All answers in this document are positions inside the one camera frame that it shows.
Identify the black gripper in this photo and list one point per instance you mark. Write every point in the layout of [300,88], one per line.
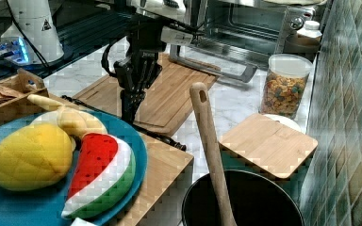
[139,68]

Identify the wooden drawer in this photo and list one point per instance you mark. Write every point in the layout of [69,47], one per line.
[14,92]

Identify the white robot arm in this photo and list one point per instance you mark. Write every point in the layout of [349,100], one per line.
[32,28]

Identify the wooden cutting board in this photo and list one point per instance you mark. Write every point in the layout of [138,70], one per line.
[167,103]

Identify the plush peeled banana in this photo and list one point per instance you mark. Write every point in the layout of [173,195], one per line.
[74,122]

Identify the plush watermelon slice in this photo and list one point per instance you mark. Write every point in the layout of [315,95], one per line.
[104,173]

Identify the plush yellow mango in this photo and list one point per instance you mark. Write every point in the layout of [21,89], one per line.
[34,157]

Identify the stainless toaster oven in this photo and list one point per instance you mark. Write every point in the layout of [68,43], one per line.
[246,32]

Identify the blue plate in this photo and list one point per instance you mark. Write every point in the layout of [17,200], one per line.
[42,207]

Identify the wooden spoon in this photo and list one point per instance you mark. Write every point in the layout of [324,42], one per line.
[202,109]

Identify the white lid container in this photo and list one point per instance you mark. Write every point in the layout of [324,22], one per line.
[286,121]

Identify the clear cereal jar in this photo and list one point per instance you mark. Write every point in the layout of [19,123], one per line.
[284,85]

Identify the black cup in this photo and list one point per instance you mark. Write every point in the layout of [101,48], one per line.
[301,46]

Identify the beige towel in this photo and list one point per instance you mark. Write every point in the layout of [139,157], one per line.
[297,2]

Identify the white cap bottle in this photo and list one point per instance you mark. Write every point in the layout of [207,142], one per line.
[310,30]

